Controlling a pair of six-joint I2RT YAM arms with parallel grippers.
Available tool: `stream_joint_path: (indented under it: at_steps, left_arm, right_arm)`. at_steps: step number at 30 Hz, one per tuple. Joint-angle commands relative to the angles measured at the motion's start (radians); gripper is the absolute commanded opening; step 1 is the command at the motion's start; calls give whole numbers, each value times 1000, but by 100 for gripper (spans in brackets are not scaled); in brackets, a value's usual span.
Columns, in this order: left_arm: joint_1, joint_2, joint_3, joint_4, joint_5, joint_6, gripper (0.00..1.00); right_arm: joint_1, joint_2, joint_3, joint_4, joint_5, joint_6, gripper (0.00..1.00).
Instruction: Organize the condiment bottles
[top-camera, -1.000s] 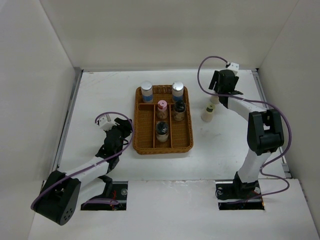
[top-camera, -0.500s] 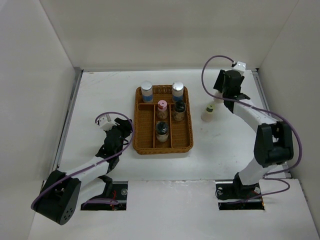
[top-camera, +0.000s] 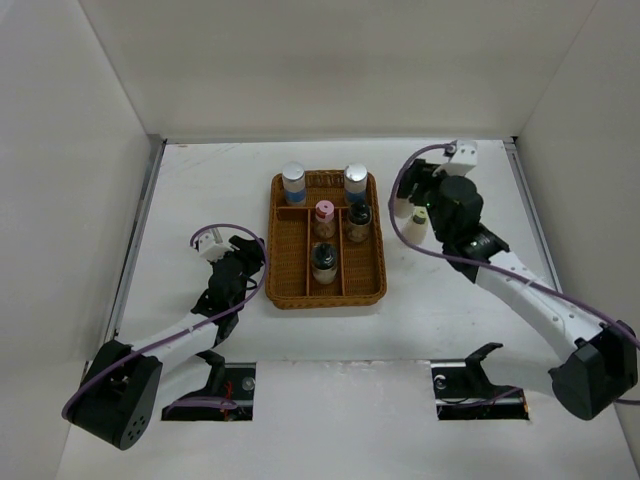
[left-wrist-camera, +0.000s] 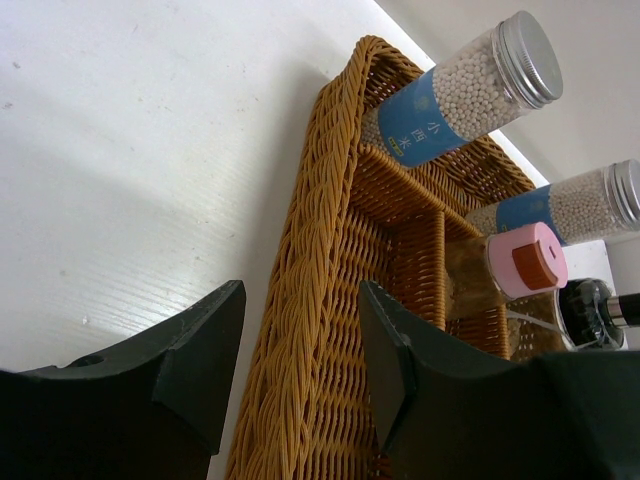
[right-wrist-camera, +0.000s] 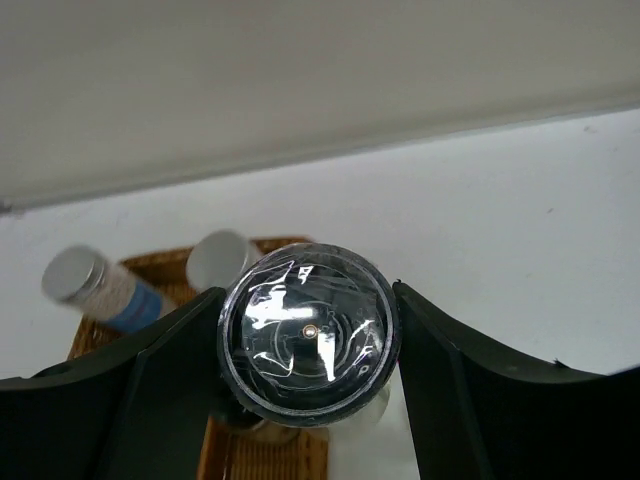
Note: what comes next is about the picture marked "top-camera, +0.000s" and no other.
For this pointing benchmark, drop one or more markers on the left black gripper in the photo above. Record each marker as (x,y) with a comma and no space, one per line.
(249,252)

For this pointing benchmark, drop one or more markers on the brown wicker divided basket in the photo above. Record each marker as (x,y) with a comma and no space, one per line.
(361,271)

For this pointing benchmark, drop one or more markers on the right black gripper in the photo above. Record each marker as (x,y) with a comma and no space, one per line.
(419,172)

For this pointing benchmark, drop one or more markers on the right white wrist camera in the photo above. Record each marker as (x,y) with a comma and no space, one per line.
(462,156)

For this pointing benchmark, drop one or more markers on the dark-lid glass spice jar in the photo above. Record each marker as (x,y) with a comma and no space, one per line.
(324,262)

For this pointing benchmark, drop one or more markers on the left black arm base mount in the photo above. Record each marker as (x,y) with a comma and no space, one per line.
(226,396)

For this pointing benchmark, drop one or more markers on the black-capped glass spice bottle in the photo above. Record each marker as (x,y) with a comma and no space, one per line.
(358,220)

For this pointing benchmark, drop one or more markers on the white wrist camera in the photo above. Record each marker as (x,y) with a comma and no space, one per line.
(210,245)
(462,156)

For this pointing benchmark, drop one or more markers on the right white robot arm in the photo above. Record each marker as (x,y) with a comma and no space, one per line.
(597,356)

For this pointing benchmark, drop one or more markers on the pink-capped spice bottle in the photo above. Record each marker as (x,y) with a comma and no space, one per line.
(324,223)

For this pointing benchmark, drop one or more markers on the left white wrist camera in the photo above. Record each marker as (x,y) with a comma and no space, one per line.
(210,245)

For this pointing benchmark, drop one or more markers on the blue-label silver-cap shaker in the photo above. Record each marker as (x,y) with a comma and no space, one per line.
(294,184)
(355,179)

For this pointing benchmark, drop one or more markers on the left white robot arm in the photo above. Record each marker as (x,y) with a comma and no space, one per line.
(117,395)

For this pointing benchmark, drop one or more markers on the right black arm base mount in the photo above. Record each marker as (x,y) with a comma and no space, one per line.
(464,392)

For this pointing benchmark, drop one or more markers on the yellow-capped white bottle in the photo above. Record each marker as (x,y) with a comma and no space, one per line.
(416,227)

